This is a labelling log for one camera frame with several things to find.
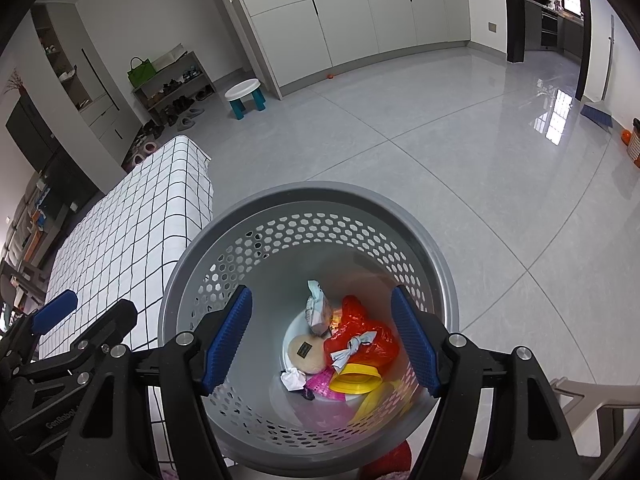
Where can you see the pink plastic mesh cone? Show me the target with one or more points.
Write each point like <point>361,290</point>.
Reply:
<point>320,384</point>

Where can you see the white stool with teal legs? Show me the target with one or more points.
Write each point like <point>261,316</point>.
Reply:
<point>242,89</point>

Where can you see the small wicker basket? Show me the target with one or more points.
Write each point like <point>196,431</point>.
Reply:
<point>635,145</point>

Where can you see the white shelf cabinet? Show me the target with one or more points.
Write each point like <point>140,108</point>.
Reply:
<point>100,110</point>

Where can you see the beige fluffy round pad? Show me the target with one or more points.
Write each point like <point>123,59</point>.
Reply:
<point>310,360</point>

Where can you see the blue broom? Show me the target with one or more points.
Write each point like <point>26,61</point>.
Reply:
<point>597,116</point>

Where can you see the grey perforated basket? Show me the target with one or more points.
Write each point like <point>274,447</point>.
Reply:
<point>310,200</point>

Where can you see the black ridged clip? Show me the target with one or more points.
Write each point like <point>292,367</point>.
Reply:
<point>308,394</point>

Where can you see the white counter cabinet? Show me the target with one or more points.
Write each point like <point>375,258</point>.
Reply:
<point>350,25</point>

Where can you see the twig wall decor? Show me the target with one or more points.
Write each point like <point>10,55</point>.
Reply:
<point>15,82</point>

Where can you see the orange wrapper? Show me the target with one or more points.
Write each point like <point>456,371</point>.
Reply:
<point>337,317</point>

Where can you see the light blue wipes packet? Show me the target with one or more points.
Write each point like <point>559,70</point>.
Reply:
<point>316,307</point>

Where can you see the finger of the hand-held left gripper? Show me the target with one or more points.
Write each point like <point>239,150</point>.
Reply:
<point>117,317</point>
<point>55,312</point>

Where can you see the green handbag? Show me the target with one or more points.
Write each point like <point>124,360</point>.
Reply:
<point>141,76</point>

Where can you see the pink slipper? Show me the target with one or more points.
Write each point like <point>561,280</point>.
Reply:
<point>138,159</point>
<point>149,147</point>

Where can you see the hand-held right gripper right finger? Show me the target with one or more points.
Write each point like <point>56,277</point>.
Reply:
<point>415,340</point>

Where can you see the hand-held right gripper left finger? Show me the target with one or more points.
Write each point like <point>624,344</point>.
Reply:
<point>227,340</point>

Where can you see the red fabric item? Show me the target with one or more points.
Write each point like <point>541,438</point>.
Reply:
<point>387,462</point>

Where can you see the black tall cabinet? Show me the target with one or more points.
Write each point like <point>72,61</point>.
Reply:
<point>50,155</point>

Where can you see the white flat box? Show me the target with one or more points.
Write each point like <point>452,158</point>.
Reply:
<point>167,60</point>

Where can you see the group of dark shoes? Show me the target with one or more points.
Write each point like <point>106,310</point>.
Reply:
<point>172,83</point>

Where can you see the red plastic bag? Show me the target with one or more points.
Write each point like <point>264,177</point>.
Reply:
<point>357,317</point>

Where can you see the dark door frame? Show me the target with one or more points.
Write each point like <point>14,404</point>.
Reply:
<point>514,20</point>

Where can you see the orange toy ball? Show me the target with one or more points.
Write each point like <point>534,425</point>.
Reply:
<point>625,136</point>

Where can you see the beige plastic chair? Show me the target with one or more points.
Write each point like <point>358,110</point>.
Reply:
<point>580,390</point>

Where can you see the grey shoe rack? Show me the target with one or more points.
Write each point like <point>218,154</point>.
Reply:
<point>207,74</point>

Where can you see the white paper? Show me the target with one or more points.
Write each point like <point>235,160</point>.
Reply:
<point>292,380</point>

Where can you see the white checked tablecloth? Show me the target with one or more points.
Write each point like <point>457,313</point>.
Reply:
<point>140,220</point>

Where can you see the grey slipper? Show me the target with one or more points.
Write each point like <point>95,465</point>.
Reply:
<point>196,111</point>
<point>186,123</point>

